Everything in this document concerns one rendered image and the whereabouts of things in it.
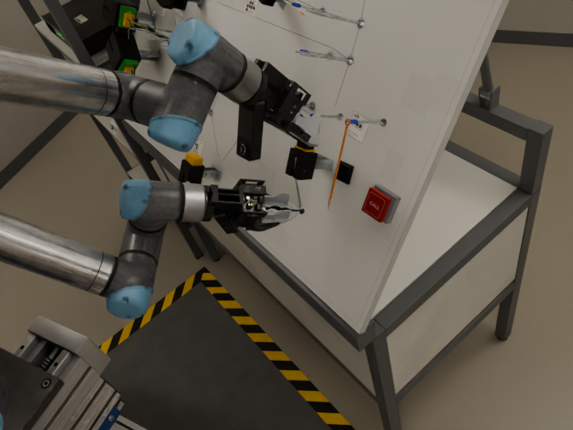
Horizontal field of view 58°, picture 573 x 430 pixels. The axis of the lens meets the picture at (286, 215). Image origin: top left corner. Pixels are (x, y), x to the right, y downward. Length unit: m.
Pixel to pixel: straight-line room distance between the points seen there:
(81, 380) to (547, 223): 1.94
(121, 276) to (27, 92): 0.35
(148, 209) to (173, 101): 0.24
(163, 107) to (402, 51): 0.45
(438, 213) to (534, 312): 0.89
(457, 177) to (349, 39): 0.56
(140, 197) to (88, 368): 0.33
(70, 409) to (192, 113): 0.57
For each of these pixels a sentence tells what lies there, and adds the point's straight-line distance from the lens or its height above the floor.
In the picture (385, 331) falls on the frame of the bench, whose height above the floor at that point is 0.79.
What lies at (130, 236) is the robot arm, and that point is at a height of 1.17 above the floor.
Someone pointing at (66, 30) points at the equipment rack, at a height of 1.20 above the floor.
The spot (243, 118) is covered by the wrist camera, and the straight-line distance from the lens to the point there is 0.95.
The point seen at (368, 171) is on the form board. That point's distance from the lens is 1.04.
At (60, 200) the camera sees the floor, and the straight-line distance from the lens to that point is 3.26.
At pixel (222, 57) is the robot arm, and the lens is 0.84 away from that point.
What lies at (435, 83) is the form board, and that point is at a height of 1.29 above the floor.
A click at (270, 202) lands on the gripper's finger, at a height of 1.09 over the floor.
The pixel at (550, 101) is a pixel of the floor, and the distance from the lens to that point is 3.02.
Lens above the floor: 1.86
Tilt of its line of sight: 47 degrees down
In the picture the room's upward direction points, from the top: 19 degrees counter-clockwise
